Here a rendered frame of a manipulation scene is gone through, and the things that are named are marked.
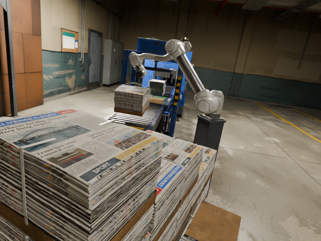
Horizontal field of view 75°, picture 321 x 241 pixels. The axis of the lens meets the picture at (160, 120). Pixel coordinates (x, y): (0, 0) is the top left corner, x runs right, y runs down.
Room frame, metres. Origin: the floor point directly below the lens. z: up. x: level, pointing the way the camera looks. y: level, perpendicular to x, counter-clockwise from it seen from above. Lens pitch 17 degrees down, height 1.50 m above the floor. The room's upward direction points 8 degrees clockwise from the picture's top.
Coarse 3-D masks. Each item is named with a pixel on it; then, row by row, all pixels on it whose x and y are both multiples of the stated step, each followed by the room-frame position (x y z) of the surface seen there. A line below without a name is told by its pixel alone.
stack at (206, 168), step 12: (204, 156) 1.45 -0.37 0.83; (204, 168) 1.27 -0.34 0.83; (204, 180) 1.34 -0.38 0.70; (192, 192) 1.02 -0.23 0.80; (204, 192) 1.47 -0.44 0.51; (192, 204) 1.10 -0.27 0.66; (180, 216) 0.86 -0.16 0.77; (168, 228) 0.72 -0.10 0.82; (180, 228) 0.92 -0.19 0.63; (168, 240) 0.74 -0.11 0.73
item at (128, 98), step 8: (120, 88) 2.01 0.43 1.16; (128, 88) 2.04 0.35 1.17; (136, 88) 2.07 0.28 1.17; (120, 96) 1.95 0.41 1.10; (128, 96) 1.93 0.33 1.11; (136, 96) 1.92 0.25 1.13; (144, 96) 1.97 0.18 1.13; (120, 104) 1.96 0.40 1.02; (128, 104) 1.95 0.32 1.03; (136, 104) 1.93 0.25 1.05; (144, 104) 2.00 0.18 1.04
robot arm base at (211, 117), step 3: (201, 114) 2.02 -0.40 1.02; (204, 114) 2.00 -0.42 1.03; (207, 114) 1.96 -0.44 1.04; (210, 114) 1.94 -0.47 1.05; (213, 114) 1.94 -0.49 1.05; (216, 114) 1.94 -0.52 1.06; (219, 114) 1.96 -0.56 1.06; (204, 117) 1.98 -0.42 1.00; (207, 117) 1.94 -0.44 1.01; (210, 117) 1.93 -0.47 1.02; (213, 117) 1.93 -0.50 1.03; (216, 117) 1.94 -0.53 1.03; (219, 117) 1.97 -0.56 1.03
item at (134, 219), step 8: (152, 200) 0.54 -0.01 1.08; (0, 208) 0.42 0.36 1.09; (8, 208) 0.40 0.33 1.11; (144, 208) 0.49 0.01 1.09; (8, 216) 0.41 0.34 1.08; (16, 216) 0.39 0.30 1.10; (136, 216) 0.45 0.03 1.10; (16, 224) 0.39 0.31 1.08; (24, 224) 0.38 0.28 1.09; (32, 224) 0.37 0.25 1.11; (128, 224) 0.42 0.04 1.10; (24, 232) 0.38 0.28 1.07; (32, 232) 0.37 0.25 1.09; (40, 232) 0.36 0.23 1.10; (120, 232) 0.39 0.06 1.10; (40, 240) 0.36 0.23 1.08; (48, 240) 0.34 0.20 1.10; (112, 240) 0.36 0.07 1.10; (120, 240) 0.39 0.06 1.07
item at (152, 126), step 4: (160, 108) 2.96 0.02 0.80; (164, 108) 3.22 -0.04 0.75; (160, 112) 2.71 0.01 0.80; (156, 116) 2.49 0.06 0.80; (160, 116) 2.75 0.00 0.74; (152, 120) 2.29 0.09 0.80; (156, 120) 2.31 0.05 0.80; (152, 124) 2.15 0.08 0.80; (156, 124) 2.34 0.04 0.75; (148, 128) 2.01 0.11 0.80; (152, 128) 2.03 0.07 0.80
